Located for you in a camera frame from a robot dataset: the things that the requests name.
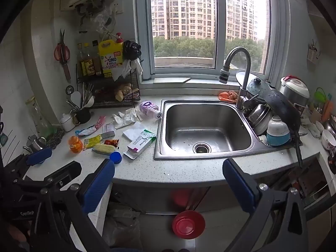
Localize bunch of chopsticks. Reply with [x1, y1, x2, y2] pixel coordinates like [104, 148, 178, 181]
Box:
[81, 83, 94, 109]

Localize silver rice cooker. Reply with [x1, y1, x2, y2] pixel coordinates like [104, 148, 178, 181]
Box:
[279, 76, 310, 111]

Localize pink plastic wrapper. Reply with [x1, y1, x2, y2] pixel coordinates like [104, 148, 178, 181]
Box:
[95, 115, 107, 132]

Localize ginger root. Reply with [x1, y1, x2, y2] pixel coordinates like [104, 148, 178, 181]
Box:
[115, 83, 133, 101]

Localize clear hanging plastic bag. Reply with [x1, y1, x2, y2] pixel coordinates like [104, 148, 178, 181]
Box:
[93, 5, 117, 36]

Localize speckled blue pot lid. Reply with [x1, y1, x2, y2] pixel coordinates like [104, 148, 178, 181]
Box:
[247, 77, 272, 103]

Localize patterned white bowl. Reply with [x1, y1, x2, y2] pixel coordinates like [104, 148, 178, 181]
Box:
[321, 129, 336, 151]

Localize stainless steel pot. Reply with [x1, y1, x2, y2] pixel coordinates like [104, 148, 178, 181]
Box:
[247, 104, 273, 135]

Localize white paper towel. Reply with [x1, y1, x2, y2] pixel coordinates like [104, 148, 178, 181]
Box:
[122, 121, 147, 141]

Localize metal ladle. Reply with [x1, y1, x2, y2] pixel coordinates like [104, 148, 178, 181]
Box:
[65, 85, 79, 111]

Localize silver white pouch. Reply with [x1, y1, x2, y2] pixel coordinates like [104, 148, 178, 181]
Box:
[102, 123, 116, 139]

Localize small orange bottle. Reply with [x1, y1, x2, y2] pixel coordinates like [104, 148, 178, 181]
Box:
[68, 135, 84, 153]

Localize red handled scissors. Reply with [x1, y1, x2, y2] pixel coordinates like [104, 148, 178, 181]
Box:
[54, 29, 71, 64]

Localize black plastic bag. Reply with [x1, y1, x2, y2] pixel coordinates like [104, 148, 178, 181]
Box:
[123, 40, 142, 61]

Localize steel gooseneck faucet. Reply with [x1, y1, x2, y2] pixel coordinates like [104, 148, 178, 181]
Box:
[219, 46, 259, 111]

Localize yellow detergent jug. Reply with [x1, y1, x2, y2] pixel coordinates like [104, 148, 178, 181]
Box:
[98, 39, 124, 78]

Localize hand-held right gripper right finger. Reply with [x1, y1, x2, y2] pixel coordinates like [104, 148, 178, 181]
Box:
[222, 159, 308, 252]

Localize black mug gold handle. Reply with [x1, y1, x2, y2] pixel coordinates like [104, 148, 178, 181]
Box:
[72, 108, 91, 125]

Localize tall glass jar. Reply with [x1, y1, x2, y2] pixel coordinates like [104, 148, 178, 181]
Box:
[25, 96, 57, 139]

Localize black frying pan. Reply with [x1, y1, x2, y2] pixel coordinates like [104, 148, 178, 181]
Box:
[262, 88, 303, 168]

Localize white rag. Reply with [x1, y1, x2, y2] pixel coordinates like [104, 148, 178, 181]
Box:
[301, 117, 322, 139]

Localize purple label plastic bottle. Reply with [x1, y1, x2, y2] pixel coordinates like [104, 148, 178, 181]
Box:
[138, 100, 163, 121]

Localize blue white plastic packet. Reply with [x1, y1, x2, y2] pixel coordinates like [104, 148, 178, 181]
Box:
[75, 125, 98, 137]

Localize kitchen window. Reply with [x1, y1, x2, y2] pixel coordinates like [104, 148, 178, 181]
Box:
[135, 0, 286, 83]

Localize dark sauce bottle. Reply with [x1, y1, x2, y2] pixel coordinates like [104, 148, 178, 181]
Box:
[91, 40, 103, 75]

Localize small white jar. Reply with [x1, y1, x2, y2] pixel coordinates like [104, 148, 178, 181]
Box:
[60, 113, 76, 132]

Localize yellow foil packet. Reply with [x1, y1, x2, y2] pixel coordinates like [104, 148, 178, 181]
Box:
[83, 134, 103, 150]

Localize white latex glove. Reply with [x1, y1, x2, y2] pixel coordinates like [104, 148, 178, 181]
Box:
[112, 112, 132, 130]
[125, 108, 143, 122]

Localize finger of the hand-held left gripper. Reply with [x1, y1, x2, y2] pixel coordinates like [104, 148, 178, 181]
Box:
[5, 147, 53, 179]
[16, 161, 82, 189]

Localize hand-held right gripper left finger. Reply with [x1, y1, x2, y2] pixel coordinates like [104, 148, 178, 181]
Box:
[29, 159, 116, 252]

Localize white ladle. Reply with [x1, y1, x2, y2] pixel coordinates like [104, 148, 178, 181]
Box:
[70, 91, 82, 111]

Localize white medicine box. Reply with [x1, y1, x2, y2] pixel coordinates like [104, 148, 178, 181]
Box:
[123, 129, 157, 160]

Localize orange cloth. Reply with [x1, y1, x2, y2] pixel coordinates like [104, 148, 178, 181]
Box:
[218, 91, 239, 103]

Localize blue white bowl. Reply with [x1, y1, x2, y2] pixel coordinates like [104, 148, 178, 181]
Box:
[266, 115, 291, 147]

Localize brown sauce bottle yellow label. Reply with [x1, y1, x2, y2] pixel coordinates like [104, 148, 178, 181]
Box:
[83, 43, 97, 76]

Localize clear oil bottle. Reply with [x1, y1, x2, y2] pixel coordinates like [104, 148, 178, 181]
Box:
[77, 43, 87, 76]

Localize green plastic basket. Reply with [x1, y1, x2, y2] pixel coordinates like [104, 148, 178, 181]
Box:
[314, 87, 327, 108]

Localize red sauce packet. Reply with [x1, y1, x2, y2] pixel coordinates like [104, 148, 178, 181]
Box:
[104, 139, 120, 150]

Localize stainless steel sink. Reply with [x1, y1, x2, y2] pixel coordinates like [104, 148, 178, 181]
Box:
[154, 99, 297, 160]

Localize steel wool scrubber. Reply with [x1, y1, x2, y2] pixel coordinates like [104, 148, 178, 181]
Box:
[46, 128, 65, 149]

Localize white plastic bag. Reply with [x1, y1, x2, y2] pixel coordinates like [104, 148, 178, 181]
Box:
[112, 58, 143, 82]

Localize small metal pitcher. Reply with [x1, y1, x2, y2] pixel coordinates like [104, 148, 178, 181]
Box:
[23, 134, 47, 153]

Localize red round bin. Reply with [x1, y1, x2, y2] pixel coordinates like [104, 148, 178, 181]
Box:
[172, 210, 206, 240]

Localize black wire rack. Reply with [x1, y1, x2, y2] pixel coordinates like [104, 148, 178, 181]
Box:
[76, 63, 141, 108]

